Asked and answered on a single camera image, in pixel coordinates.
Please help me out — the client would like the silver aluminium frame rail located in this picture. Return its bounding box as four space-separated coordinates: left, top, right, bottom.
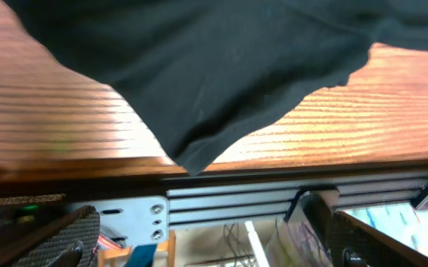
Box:
167 171 428 230

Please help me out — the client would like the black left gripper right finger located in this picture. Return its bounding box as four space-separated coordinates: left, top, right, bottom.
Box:
326 211 428 267

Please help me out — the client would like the silver metal bracket plate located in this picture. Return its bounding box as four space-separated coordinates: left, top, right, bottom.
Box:
68 196 169 246

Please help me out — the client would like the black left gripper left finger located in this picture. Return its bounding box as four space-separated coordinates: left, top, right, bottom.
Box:
0 205 100 267

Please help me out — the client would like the black t-shirt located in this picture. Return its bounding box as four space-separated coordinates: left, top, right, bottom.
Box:
7 0 428 175

